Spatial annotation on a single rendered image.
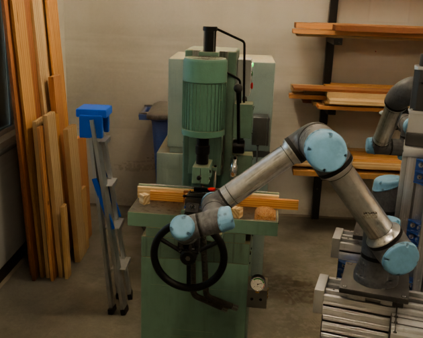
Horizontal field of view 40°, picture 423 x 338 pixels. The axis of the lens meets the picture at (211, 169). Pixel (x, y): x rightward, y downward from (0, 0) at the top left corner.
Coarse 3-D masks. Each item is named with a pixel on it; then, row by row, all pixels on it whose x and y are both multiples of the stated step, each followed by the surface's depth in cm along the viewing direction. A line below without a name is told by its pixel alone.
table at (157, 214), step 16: (144, 208) 239; (160, 208) 239; (176, 208) 240; (256, 208) 243; (128, 224) 236; (144, 224) 235; (160, 224) 234; (240, 224) 231; (256, 224) 230; (272, 224) 229; (208, 240) 224
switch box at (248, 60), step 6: (240, 60) 256; (246, 60) 256; (240, 66) 257; (246, 66) 257; (240, 72) 258; (246, 72) 257; (240, 78) 258; (246, 78) 258; (246, 84) 259; (246, 90) 260
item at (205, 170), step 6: (210, 162) 246; (192, 168) 239; (198, 168) 238; (204, 168) 238; (210, 168) 243; (192, 174) 239; (198, 174) 239; (204, 174) 239; (210, 174) 245; (192, 180) 240; (198, 180) 240; (204, 180) 239
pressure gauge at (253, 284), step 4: (252, 276) 231; (256, 276) 230; (260, 276) 230; (252, 280) 230; (256, 280) 230; (260, 280) 229; (264, 280) 229; (252, 284) 230; (256, 284) 230; (260, 284) 230; (264, 284) 230; (252, 288) 231; (256, 288) 231; (260, 288) 230; (264, 288) 230; (256, 292) 233
